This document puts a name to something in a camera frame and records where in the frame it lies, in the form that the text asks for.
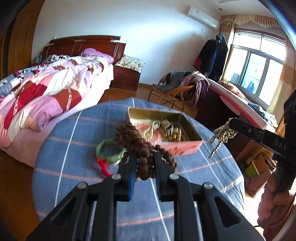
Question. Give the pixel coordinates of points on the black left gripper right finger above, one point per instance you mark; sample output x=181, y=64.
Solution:
x=201, y=212

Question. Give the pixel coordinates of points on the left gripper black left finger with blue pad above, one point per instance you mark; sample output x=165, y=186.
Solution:
x=89, y=210

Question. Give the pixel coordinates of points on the pink gloved hand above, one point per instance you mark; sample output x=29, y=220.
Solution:
x=274, y=209

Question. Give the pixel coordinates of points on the blue plaid tablecloth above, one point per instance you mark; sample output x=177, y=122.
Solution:
x=67, y=157

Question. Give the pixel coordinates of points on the dark wooden desk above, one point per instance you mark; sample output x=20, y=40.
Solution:
x=220, y=104

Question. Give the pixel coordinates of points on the mauve garment on chair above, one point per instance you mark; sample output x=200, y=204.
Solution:
x=200, y=87

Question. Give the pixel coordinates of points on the gold pink tin box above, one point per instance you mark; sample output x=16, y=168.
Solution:
x=184, y=141

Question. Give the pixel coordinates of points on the silver wristwatch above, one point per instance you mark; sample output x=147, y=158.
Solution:
x=167, y=127

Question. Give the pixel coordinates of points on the dark coats on rack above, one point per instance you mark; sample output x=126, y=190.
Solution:
x=212, y=57

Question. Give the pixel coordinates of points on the wicker chair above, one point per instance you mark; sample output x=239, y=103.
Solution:
x=172, y=97

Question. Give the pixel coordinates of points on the yellow curtain valance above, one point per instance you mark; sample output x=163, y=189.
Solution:
x=262, y=21

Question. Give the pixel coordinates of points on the grey garment on chair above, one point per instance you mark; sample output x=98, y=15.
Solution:
x=171, y=81

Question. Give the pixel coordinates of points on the bed with patchwork quilt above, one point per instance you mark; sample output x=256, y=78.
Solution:
x=35, y=99

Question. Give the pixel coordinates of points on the white air conditioner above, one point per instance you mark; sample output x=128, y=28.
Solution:
x=203, y=18

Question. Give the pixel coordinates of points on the dark wooden nightstand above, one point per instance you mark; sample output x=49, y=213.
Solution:
x=125, y=78

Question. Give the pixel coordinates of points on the floral cloth on nightstand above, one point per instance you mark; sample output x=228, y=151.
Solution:
x=132, y=63

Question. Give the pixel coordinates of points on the purple pillow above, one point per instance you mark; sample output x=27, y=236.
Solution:
x=91, y=52

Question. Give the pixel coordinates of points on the dark wooden headboard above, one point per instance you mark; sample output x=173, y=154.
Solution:
x=74, y=45

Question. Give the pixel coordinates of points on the wooden wardrobe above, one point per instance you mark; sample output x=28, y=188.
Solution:
x=17, y=39

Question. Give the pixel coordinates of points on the window with frame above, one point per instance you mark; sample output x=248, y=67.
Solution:
x=254, y=65

